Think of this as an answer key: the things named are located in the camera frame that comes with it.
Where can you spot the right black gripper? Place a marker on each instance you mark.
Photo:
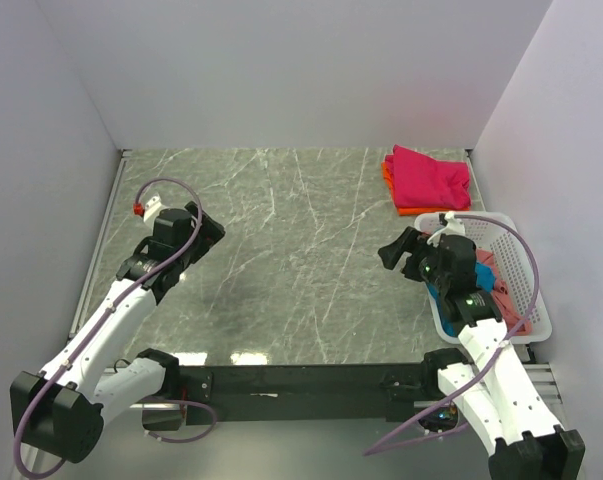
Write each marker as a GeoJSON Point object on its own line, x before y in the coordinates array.
{"type": "Point", "coordinates": [414, 259]}

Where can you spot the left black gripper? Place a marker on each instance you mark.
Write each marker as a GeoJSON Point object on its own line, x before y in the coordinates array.
{"type": "Point", "coordinates": [201, 235]}

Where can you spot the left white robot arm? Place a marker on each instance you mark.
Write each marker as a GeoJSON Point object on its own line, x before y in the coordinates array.
{"type": "Point", "coordinates": [63, 408]}

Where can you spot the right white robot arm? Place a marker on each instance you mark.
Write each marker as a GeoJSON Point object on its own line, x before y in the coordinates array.
{"type": "Point", "coordinates": [485, 379]}

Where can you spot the orange folded t shirt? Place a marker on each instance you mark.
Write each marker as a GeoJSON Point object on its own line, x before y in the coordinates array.
{"type": "Point", "coordinates": [406, 207]}

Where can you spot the teal t shirt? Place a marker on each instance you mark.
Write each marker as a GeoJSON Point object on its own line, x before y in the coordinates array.
{"type": "Point", "coordinates": [468, 300]}

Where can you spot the white plastic laundry basket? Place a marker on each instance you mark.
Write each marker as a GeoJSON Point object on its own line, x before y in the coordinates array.
{"type": "Point", "coordinates": [513, 267]}

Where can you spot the salmon pink t shirt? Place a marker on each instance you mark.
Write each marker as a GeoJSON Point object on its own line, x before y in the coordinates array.
{"type": "Point", "coordinates": [501, 295]}

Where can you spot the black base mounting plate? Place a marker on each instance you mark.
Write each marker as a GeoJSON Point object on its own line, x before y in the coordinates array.
{"type": "Point", "coordinates": [393, 392]}

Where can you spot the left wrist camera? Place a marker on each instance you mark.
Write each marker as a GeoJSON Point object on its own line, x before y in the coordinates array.
{"type": "Point", "coordinates": [149, 210]}

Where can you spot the aluminium rail frame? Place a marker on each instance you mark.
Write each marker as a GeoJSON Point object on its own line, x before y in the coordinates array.
{"type": "Point", "coordinates": [282, 285]}

